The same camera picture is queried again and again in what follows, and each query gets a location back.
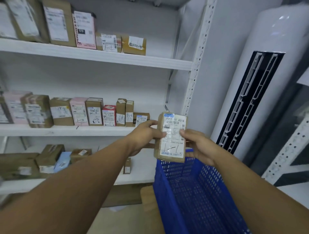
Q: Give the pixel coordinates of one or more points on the yellow taped parcel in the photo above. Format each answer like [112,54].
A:
[125,48]

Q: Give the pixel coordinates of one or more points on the bottom-shelf brown parcels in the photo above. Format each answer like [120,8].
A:
[77,156]

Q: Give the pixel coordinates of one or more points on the white standing air conditioner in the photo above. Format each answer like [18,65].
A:
[265,36]

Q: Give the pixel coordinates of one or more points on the small parcel yellow tape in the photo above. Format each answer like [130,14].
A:
[6,24]

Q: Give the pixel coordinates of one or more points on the small white paper scrap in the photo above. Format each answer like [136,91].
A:
[118,208]

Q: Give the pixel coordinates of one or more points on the white metal shelf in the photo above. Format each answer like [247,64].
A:
[96,56]
[284,159]

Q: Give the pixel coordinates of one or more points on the brown box labelled 2490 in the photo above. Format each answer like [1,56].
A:
[94,102]

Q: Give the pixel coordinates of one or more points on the pink black lettered box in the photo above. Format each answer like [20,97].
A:
[84,43]

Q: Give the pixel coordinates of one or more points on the green printed cardboard box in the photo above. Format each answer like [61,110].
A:
[14,161]

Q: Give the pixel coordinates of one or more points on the person's left hand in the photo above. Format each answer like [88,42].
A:
[142,138]

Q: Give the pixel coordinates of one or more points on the pink box wrinkled label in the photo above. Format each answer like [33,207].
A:
[78,103]

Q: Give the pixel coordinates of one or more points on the small red box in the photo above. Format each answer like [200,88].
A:
[108,118]

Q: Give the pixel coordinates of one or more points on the blue plastic crate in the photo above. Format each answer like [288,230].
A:
[193,205]

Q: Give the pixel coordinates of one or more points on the person's left forearm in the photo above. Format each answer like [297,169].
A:
[60,192]

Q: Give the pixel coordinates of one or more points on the person's right hand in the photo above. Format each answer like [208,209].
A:
[202,149]

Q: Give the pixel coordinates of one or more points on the flattened brown cardboard sheet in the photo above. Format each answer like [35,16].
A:
[128,195]

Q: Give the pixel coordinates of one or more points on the red-taped parcel marked 1-2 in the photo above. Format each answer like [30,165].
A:
[47,108]

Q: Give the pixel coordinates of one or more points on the taped brown parcel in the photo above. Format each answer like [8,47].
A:
[99,43]

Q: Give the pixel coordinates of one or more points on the brown parcel with black tape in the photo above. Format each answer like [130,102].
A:
[137,115]

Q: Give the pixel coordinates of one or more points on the clear plastic wrap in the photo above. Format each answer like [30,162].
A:
[301,115]

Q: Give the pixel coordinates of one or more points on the brown parcel white label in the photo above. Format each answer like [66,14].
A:
[48,154]

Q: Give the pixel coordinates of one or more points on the brown parcel 1012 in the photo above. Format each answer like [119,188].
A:
[61,120]

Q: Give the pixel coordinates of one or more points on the light blue box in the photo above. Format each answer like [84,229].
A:
[64,160]

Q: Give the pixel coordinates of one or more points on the person's right forearm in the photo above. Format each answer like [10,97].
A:
[260,197]

